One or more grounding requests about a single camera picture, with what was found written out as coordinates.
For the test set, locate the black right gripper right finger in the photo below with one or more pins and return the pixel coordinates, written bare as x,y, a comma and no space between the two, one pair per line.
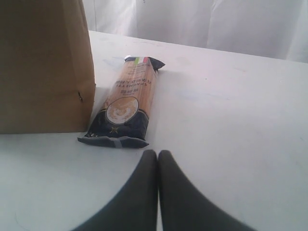
183,207

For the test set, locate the spaghetti pasta packet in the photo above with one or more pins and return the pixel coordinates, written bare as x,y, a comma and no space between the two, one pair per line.
123,119

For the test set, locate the brown paper bag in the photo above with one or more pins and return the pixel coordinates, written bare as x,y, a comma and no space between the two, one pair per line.
47,80

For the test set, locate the white backdrop curtain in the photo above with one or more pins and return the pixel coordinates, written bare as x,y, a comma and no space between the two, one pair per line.
269,28

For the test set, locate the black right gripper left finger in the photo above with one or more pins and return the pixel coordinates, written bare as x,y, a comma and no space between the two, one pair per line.
134,207

